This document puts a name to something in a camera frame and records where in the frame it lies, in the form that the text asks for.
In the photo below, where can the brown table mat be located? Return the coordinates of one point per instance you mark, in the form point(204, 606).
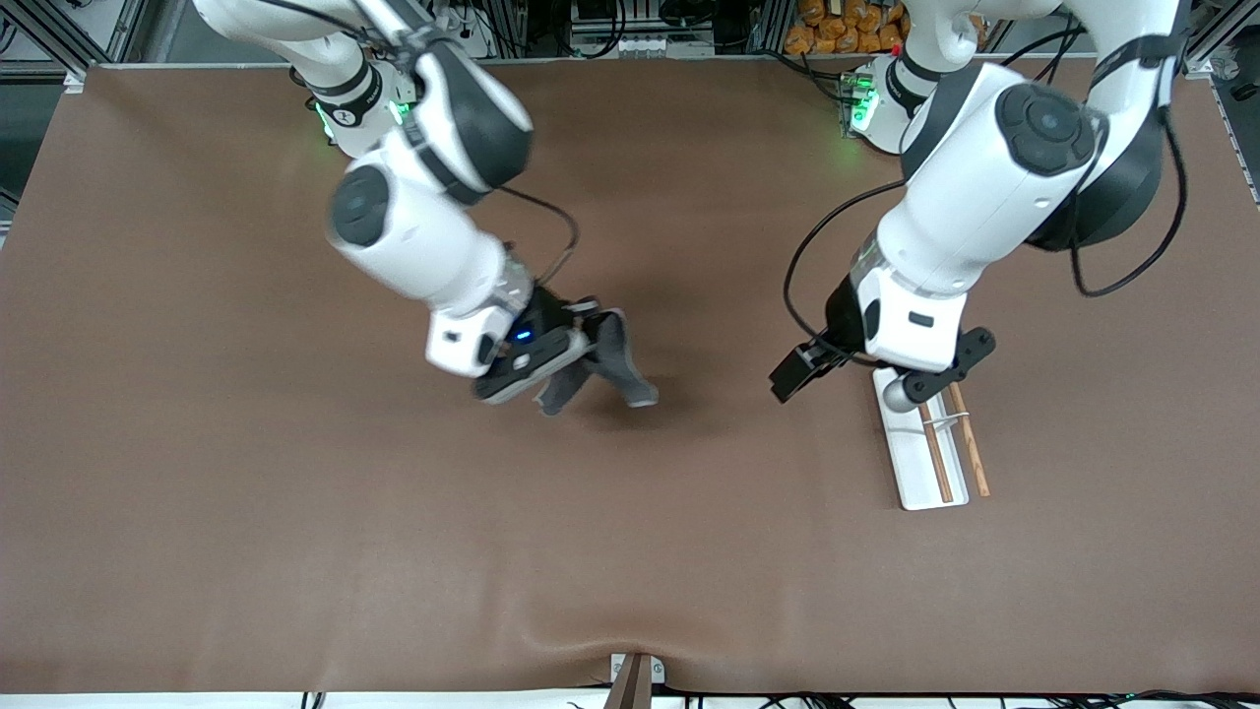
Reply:
point(591, 512)

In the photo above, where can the orange snack packets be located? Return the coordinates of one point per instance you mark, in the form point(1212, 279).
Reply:
point(837, 30)

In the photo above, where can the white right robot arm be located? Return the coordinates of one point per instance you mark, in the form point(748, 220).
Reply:
point(423, 236)

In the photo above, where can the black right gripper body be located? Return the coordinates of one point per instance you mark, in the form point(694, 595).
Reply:
point(550, 308)

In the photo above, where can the white connector block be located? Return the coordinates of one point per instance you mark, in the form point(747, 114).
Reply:
point(660, 45)

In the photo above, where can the metal camera mount clamp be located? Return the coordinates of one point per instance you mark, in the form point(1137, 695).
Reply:
point(636, 679)

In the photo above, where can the grey purple towel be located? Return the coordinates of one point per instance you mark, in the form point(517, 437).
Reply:
point(615, 364)

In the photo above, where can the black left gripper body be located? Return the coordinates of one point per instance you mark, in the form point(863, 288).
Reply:
point(841, 313)

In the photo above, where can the white power strip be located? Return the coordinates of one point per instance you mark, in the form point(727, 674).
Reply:
point(463, 30)

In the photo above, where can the white rack with wooden rods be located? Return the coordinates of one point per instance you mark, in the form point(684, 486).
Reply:
point(925, 463)

